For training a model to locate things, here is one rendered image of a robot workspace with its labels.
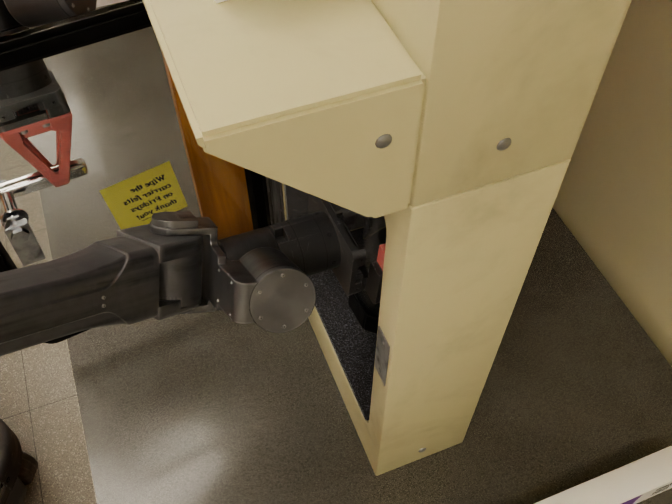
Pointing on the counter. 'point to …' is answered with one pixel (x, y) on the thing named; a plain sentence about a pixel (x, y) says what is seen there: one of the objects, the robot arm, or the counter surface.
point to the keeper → (382, 355)
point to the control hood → (299, 93)
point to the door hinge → (276, 200)
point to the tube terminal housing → (472, 201)
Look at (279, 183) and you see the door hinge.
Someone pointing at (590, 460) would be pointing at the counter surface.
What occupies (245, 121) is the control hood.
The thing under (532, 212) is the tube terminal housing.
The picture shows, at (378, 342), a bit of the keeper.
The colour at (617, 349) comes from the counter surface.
